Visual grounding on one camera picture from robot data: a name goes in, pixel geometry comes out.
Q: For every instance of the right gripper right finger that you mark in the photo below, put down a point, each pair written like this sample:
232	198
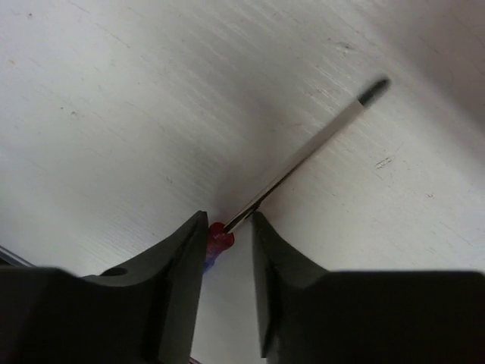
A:
308	314

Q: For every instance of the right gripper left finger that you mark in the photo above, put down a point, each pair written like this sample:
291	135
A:
140	311

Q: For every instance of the blue red handle screwdriver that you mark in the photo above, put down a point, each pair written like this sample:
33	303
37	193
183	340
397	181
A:
221	236

